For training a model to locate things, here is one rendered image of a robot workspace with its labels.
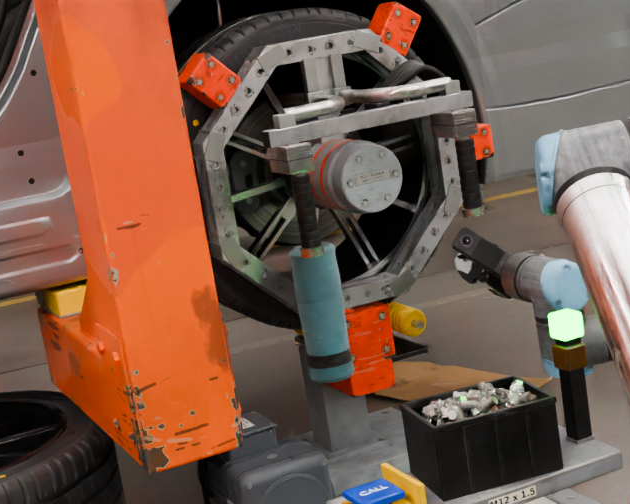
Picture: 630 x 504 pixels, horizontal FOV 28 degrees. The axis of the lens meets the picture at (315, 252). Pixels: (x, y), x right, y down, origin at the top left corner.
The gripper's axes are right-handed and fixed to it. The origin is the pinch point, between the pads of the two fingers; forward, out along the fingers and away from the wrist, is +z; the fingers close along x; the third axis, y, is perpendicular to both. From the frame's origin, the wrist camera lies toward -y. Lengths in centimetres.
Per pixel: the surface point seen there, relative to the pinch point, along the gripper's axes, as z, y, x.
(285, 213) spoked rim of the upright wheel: 14.9, -31.1, -11.1
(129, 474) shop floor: 109, 9, -81
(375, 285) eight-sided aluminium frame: 4.5, -10.3, -13.9
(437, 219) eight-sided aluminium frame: 4.5, -6.1, 4.7
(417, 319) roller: 5.3, 2.6, -14.5
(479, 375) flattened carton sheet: 101, 86, -3
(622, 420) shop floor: 39, 90, 1
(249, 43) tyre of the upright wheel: 13, -58, 12
